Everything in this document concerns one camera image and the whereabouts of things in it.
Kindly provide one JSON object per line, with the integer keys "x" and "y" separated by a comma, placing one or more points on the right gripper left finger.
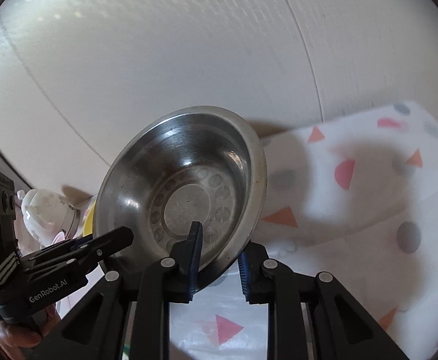
{"x": 182, "y": 280}

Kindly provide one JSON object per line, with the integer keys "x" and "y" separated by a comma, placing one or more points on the white ceramic electric kettle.
{"x": 46, "y": 213}

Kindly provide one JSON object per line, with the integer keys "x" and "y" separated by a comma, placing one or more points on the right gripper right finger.
{"x": 252, "y": 273}

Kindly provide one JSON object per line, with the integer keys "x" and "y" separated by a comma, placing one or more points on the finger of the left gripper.
{"x": 84, "y": 250}

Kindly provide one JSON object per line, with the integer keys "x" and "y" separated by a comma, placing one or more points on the stainless steel bowl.
{"x": 203, "y": 164}

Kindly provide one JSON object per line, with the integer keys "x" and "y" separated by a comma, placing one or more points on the left hand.
{"x": 13, "y": 337}

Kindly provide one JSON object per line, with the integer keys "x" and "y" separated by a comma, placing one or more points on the yellow plastic bowl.
{"x": 88, "y": 221}

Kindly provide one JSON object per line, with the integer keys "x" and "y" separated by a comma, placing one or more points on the red plastic bowl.
{"x": 60, "y": 237}

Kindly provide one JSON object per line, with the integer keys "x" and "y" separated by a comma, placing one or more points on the patterned white tablecloth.
{"x": 357, "y": 197}

